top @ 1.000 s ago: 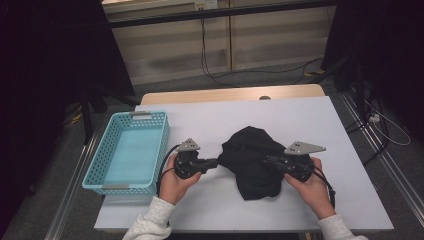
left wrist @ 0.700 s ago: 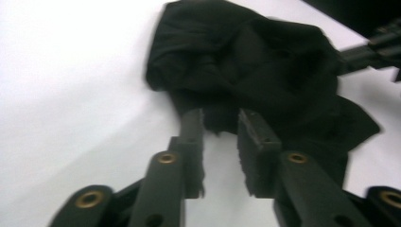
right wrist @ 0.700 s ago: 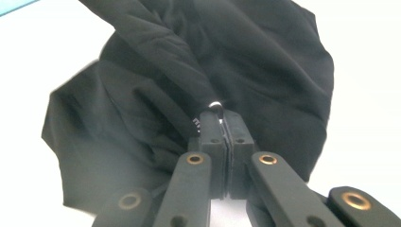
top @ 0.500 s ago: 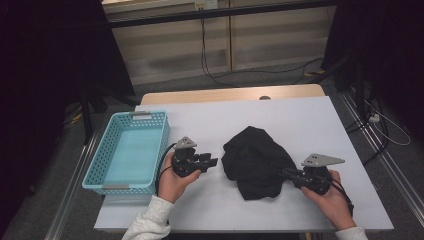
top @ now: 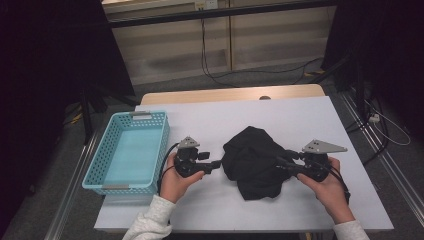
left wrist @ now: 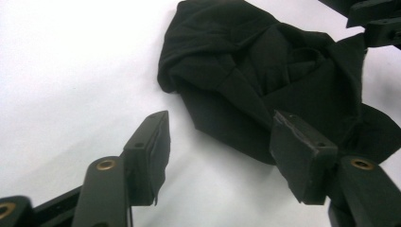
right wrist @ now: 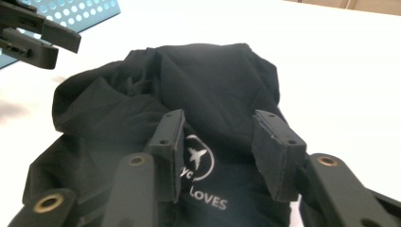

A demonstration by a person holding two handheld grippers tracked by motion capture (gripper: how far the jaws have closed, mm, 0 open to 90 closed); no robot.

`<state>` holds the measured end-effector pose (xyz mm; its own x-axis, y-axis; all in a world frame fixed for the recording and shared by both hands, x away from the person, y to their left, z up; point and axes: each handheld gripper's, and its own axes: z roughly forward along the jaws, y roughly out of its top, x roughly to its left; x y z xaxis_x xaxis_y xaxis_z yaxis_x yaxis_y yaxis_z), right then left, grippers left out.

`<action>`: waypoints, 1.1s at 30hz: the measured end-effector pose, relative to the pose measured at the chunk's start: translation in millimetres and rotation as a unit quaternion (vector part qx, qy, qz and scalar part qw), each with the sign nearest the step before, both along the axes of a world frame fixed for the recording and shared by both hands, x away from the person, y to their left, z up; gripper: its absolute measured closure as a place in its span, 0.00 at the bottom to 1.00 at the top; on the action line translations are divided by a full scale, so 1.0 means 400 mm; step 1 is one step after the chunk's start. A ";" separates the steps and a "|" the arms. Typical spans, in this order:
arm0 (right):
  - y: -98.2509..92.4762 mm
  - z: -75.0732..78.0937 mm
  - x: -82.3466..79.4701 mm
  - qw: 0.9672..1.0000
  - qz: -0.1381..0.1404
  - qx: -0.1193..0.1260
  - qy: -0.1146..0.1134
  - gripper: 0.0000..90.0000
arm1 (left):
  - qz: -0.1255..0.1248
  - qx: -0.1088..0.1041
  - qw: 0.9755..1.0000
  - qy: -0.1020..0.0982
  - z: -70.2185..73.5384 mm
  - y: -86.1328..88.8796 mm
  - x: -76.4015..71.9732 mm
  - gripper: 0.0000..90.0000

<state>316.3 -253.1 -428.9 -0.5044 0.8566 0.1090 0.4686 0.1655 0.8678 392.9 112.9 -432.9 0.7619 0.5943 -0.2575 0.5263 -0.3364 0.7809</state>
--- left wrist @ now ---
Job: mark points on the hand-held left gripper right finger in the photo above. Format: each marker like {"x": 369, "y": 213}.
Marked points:
{"x": 299, "y": 157}

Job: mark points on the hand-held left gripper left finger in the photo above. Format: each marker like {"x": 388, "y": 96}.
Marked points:
{"x": 148, "y": 157}

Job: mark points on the black shorts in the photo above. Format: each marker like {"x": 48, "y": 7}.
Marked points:
{"x": 236, "y": 63}

